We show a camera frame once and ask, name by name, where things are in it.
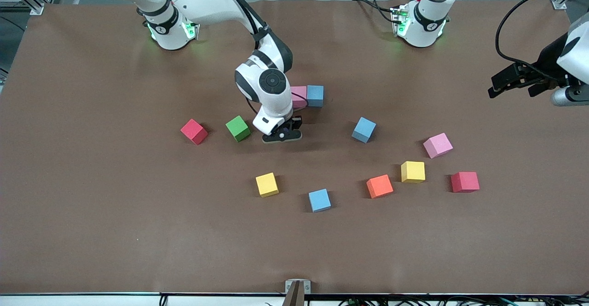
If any pink foam cube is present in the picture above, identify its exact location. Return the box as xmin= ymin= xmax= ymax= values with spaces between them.
xmin=291 ymin=86 xmax=308 ymax=110
xmin=423 ymin=133 xmax=454 ymax=159

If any blue foam cube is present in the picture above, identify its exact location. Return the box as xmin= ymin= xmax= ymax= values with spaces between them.
xmin=306 ymin=85 xmax=324 ymax=108
xmin=308 ymin=188 xmax=332 ymax=213
xmin=351 ymin=116 xmax=377 ymax=144

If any green foam cube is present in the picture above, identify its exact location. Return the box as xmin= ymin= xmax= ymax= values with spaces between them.
xmin=225 ymin=115 xmax=252 ymax=143

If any yellow foam cube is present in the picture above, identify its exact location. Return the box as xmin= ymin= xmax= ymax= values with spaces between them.
xmin=255 ymin=173 xmax=280 ymax=198
xmin=400 ymin=161 xmax=426 ymax=184

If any orange foam cube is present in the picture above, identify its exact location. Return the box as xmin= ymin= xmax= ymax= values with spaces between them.
xmin=366 ymin=174 xmax=394 ymax=199

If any red foam cube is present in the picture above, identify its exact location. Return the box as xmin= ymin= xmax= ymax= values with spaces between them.
xmin=180 ymin=118 xmax=209 ymax=146
xmin=450 ymin=171 xmax=480 ymax=193

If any brown table mat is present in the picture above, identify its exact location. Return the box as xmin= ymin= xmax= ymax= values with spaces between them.
xmin=0 ymin=0 xmax=589 ymax=295

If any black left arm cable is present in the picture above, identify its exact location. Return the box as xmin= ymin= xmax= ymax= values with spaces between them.
xmin=496 ymin=0 xmax=589 ymax=66

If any black base cable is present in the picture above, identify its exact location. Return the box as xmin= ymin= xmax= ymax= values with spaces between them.
xmin=352 ymin=0 xmax=397 ymax=25

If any silver metal mount bracket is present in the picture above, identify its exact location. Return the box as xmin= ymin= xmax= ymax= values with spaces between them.
xmin=285 ymin=279 xmax=312 ymax=294

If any white table edge rail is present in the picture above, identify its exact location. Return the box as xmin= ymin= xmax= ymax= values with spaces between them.
xmin=0 ymin=292 xmax=589 ymax=306

